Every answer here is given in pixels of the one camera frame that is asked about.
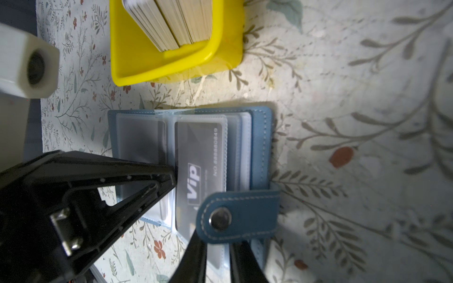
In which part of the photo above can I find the blue leather card holder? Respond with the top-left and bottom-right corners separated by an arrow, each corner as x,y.
108,106 -> 280,272

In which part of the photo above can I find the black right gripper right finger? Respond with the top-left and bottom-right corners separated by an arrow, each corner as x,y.
230,241 -> 268,283

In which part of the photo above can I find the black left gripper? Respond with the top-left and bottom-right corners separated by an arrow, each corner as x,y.
1,150 -> 176,283

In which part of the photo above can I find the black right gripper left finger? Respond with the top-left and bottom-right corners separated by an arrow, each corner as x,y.
168,232 -> 208,283

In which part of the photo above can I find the yellow plastic card tray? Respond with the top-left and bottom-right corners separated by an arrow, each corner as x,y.
110,1 -> 244,86

